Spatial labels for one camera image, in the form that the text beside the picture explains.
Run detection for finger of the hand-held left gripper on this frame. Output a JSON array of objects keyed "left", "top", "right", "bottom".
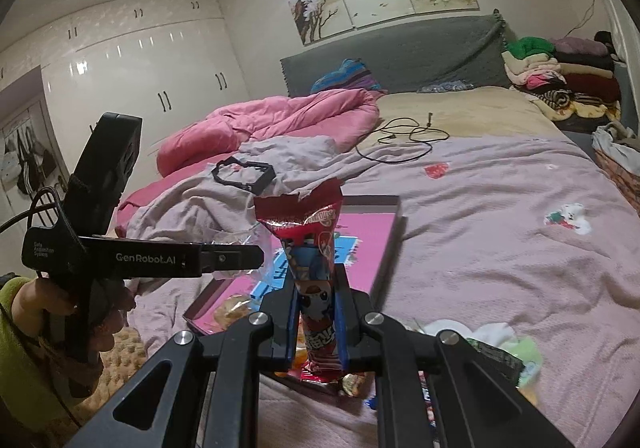
[{"left": 200, "top": 244, "right": 265, "bottom": 275}]

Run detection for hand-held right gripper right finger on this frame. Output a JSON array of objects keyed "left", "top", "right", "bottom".
[{"left": 332, "top": 269, "right": 576, "bottom": 448}]

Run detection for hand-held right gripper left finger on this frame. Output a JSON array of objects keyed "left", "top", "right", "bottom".
[{"left": 65, "top": 270, "right": 301, "bottom": 448}]

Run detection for clear plastic packet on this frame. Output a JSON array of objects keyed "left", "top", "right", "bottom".
[{"left": 207, "top": 222, "right": 275, "bottom": 279}]

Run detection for pink cardboard box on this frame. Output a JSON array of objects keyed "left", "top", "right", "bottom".
[{"left": 182, "top": 195, "right": 403, "bottom": 381}]

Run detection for red snack packet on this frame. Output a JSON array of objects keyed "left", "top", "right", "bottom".
[{"left": 254, "top": 179, "right": 346, "bottom": 385}]

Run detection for person's left forearm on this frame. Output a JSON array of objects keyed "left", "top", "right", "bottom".
[{"left": 0, "top": 275, "right": 68, "bottom": 434}]

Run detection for person's left hand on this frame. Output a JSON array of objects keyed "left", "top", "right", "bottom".
[{"left": 12, "top": 277, "right": 136, "bottom": 354}]

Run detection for yellow pastry packet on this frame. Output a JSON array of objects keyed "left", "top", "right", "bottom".
[{"left": 212, "top": 294, "right": 257, "bottom": 329}]

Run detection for lilac crumpled blanket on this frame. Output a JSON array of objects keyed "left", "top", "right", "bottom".
[{"left": 124, "top": 135, "right": 353, "bottom": 291}]

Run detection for hanging bags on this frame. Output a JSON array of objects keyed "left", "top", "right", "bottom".
[{"left": 0, "top": 125, "right": 59, "bottom": 197}]

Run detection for white glossy wardrobe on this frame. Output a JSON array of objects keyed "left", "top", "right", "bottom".
[{"left": 0, "top": 0, "right": 251, "bottom": 209}]

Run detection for beige plush cushion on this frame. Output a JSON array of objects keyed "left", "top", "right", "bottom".
[{"left": 70, "top": 325, "right": 151, "bottom": 409}]

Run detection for pink quilt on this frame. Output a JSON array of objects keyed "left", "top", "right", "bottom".
[{"left": 116, "top": 88, "right": 382, "bottom": 235}]

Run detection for lilac printed bed sheet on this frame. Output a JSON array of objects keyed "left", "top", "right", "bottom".
[{"left": 117, "top": 133, "right": 640, "bottom": 448}]

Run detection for light green snack packet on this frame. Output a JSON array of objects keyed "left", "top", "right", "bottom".
[{"left": 509, "top": 335, "right": 545, "bottom": 395}]

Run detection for striped colourful cloth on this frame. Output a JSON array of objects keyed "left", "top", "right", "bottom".
[{"left": 310, "top": 58, "right": 389, "bottom": 94}]

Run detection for beige blanket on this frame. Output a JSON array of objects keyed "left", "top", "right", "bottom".
[{"left": 359, "top": 86, "right": 567, "bottom": 149}]

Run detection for clear plastic bag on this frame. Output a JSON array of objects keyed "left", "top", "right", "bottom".
[{"left": 417, "top": 82, "right": 476, "bottom": 94}]

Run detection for grey headboard cover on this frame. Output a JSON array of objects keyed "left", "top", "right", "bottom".
[{"left": 280, "top": 12, "right": 517, "bottom": 99}]

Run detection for brown wicker basket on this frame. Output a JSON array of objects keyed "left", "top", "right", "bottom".
[{"left": 592, "top": 148, "right": 640, "bottom": 215}]

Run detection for pale grey cloth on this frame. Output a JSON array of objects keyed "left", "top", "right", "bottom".
[{"left": 592, "top": 122, "right": 640, "bottom": 155}]

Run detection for pile of folded clothes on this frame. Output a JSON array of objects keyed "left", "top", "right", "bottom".
[{"left": 501, "top": 31, "right": 624, "bottom": 123}]

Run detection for black plastic frame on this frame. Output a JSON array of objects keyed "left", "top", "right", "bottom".
[{"left": 211, "top": 155, "right": 275, "bottom": 193}]

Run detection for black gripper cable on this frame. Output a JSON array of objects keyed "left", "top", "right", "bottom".
[{"left": 0, "top": 187, "right": 63, "bottom": 235}]

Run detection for thin black cable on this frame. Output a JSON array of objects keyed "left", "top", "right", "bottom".
[{"left": 356, "top": 114, "right": 451, "bottom": 163}]

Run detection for thin wall wire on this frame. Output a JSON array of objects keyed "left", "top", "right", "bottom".
[{"left": 564, "top": 0, "right": 599, "bottom": 39}]

